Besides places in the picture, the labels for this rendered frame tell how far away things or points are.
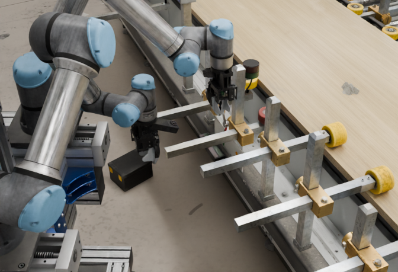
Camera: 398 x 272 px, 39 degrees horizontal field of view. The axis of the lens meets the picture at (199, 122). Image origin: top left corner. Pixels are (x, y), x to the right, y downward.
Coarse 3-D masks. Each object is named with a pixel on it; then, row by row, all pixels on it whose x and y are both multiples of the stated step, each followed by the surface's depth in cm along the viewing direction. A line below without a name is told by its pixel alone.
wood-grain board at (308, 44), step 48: (240, 0) 292; (288, 0) 291; (240, 48) 251; (288, 48) 250; (336, 48) 250; (384, 48) 249; (288, 96) 220; (336, 96) 219; (384, 96) 219; (384, 144) 195; (384, 192) 176
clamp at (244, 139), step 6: (228, 120) 215; (234, 126) 210; (240, 126) 210; (246, 126) 210; (240, 132) 207; (252, 132) 207; (240, 138) 207; (246, 138) 207; (252, 138) 208; (240, 144) 208; (246, 144) 208
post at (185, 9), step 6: (186, 6) 233; (186, 12) 235; (186, 18) 237; (186, 24) 238; (186, 78) 254; (192, 78) 255; (186, 84) 256; (192, 84) 257; (186, 90) 257; (192, 90) 258
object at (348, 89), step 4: (344, 84) 225; (348, 84) 224; (344, 88) 223; (348, 88) 220; (352, 88) 222; (356, 88) 221; (344, 92) 221; (348, 92) 220; (352, 92) 221; (356, 92) 220
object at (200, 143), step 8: (256, 128) 211; (208, 136) 207; (216, 136) 207; (224, 136) 207; (232, 136) 208; (176, 144) 203; (184, 144) 203; (192, 144) 203; (200, 144) 204; (208, 144) 206; (216, 144) 207; (168, 152) 200; (176, 152) 202; (184, 152) 203
